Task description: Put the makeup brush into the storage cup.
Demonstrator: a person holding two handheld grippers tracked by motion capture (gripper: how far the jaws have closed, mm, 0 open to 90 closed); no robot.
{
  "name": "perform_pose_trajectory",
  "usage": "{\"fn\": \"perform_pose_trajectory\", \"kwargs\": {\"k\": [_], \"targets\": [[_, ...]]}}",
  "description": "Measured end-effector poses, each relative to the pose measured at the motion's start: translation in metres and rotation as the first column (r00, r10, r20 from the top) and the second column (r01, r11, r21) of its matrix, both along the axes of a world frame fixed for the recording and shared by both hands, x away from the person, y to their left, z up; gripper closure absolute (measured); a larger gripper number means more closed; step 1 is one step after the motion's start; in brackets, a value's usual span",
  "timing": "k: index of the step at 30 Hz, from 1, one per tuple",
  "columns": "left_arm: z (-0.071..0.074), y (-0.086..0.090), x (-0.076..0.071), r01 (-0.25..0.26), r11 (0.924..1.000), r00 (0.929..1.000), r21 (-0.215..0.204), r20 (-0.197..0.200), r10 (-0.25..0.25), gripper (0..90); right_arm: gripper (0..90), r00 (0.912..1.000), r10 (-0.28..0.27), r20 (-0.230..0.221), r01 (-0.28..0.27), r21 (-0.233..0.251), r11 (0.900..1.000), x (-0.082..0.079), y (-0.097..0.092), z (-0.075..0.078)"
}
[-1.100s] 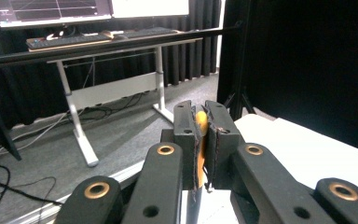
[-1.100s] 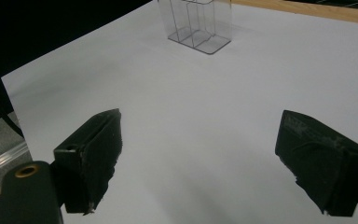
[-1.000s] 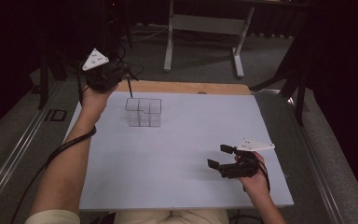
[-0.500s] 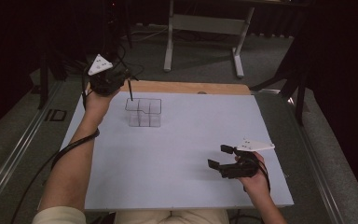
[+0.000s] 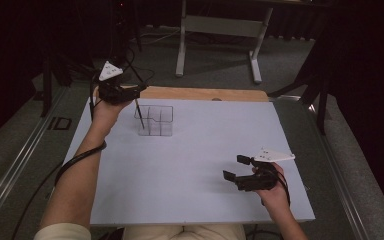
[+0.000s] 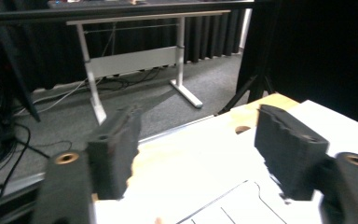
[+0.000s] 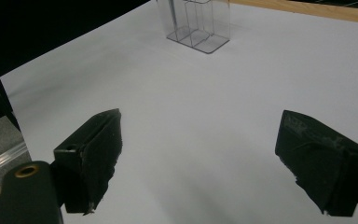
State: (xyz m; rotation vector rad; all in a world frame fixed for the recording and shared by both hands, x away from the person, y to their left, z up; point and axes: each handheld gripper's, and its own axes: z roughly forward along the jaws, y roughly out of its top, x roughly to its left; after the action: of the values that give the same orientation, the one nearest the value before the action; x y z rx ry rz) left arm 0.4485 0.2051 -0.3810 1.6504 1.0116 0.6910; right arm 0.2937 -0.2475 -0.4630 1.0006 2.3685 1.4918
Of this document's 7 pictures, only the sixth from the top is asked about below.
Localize black slanted stand pole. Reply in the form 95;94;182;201
0;0;42;123

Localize black curtain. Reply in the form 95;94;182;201
27;0;358;129

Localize white sheet table cover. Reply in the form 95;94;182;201
93;100;358;224

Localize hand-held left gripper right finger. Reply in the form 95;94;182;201
254;105;330;202

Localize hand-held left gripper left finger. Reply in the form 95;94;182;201
87;105;143;201

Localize black cables under desk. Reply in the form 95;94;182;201
98;66;163;91

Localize white-framed desk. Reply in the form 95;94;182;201
65;9;232;125

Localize black tripod stand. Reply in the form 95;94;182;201
217;69;277;116

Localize white floor cable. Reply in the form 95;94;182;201
14;77;98;117

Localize black floor cable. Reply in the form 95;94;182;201
0;123;73;200

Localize clear acrylic divided organizer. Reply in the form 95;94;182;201
175;179;290;224

